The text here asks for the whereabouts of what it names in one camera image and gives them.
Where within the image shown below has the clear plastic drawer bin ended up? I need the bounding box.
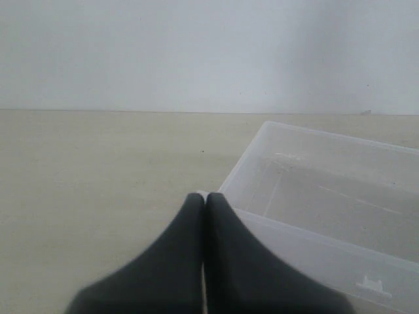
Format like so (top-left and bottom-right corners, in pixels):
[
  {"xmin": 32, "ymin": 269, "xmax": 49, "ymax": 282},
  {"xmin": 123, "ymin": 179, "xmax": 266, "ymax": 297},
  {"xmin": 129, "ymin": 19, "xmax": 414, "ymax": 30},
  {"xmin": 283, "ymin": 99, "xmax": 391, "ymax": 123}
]
[{"xmin": 216, "ymin": 122, "xmax": 418, "ymax": 313}]

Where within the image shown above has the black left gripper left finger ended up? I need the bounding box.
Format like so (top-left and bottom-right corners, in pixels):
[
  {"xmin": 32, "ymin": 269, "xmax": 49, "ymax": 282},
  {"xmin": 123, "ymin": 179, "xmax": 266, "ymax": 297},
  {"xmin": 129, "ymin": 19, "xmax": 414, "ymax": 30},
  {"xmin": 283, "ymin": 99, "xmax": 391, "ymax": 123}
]
[{"xmin": 66, "ymin": 193, "xmax": 205, "ymax": 313}]

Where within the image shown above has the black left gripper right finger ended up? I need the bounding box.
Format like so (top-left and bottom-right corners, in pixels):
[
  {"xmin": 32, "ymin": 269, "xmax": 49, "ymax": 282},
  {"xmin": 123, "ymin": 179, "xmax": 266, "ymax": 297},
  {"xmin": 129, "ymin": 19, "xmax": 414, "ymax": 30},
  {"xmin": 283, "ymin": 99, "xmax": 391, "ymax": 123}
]
[{"xmin": 204, "ymin": 192, "xmax": 354, "ymax": 313}]

